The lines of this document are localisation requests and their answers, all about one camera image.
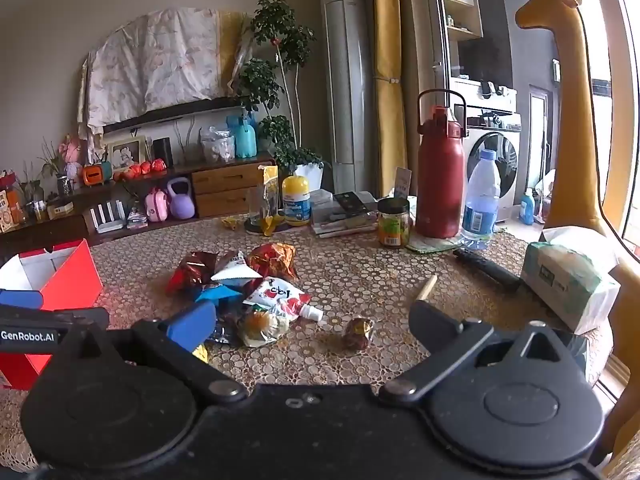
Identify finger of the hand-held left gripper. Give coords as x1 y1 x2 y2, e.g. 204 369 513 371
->
0 288 46 311

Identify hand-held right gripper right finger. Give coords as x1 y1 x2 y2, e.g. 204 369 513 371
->
377 300 587 406

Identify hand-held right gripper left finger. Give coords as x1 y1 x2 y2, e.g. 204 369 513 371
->
60 301 248 404

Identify dark snack packet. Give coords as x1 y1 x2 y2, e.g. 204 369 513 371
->
204 307 247 347

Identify blue snack packet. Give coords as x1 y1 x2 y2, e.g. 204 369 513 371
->
194 282 247 307

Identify red cardboard box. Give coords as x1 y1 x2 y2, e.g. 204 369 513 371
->
0 239 104 392

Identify red brown foil snack packet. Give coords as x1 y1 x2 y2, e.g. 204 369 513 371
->
164 250 219 297

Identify white triangular snack packet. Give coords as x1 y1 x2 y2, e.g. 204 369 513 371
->
210 251 264 287

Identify round red foil candy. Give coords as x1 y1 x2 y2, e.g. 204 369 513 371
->
342 315 375 351

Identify white red drink pouch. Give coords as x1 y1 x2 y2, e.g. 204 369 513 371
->
242 276 325 322

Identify short wooden stick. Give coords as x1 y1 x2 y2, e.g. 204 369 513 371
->
417 274 439 304

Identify green table mat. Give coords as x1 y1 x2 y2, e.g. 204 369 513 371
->
404 231 467 254

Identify black remote control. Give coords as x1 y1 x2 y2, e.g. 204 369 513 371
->
452 248 524 289

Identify orange printed boxes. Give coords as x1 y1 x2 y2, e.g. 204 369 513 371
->
0 169 29 234

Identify small cardboard box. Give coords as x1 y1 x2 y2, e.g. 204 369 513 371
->
45 199 75 220

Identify glass jar with dark lid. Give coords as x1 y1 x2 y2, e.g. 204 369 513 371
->
377 197 411 249

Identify white router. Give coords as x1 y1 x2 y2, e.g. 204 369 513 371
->
87 200 126 234

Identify purple kettlebell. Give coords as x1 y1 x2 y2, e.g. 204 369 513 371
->
167 177 195 220

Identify round black coaster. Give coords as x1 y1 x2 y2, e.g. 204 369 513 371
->
243 219 292 235

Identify clear drinking glass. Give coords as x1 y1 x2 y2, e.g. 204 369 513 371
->
246 186 279 229

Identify clear plastic water bottle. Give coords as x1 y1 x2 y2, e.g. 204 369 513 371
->
459 148 502 252

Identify stack of books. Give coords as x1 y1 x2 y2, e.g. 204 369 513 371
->
310 190 380 239

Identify green white tissue pack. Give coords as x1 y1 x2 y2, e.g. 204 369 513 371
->
520 226 622 336

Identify small leafy plant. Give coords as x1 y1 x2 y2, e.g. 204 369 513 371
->
20 139 67 197

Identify wooden tv cabinet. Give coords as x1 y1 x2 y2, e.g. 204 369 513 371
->
0 154 279 262

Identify small white card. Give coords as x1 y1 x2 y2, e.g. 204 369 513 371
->
392 167 412 201

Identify orange green radio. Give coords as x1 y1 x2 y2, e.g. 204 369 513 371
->
82 160 114 189

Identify blue detergent bottle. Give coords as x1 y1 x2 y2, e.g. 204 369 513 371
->
518 188 536 226

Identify dark red thermos jug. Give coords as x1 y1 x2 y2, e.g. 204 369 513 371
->
416 88 468 240

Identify pink doll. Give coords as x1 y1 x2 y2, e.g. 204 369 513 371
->
59 133 84 181

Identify white bottle with yellow lid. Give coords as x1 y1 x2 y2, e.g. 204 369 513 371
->
281 175 313 227

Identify row of red apples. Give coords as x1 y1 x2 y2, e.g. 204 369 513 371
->
113 158 169 182

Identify tall yellow packet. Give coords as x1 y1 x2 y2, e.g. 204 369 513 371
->
257 164 280 236

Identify black cylinder speaker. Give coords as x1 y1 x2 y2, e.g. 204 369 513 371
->
152 137 175 169

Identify white washing machine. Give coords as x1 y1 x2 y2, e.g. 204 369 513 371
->
452 77 522 222

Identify framed photo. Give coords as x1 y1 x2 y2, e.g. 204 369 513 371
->
106 135 149 171

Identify clear plastic bag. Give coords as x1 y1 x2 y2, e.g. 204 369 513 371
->
199 126 236 163

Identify teal plastic jug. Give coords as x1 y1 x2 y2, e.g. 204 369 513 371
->
226 112 258 159

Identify yellow wooden chair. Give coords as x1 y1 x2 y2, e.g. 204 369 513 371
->
597 264 640 480

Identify black television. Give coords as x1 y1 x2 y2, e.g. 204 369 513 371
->
101 95 252 136

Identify yellow curtain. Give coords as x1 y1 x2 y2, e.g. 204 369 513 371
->
371 0 409 199

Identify grey standing air conditioner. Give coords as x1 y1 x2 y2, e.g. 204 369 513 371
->
314 0 377 197

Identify green potted tree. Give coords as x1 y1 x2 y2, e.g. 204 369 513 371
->
234 0 327 192

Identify yellow giraffe toy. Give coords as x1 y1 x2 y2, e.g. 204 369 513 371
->
516 0 609 242

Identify floral dust cover cloth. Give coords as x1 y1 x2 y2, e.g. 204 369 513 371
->
76 7 257 134

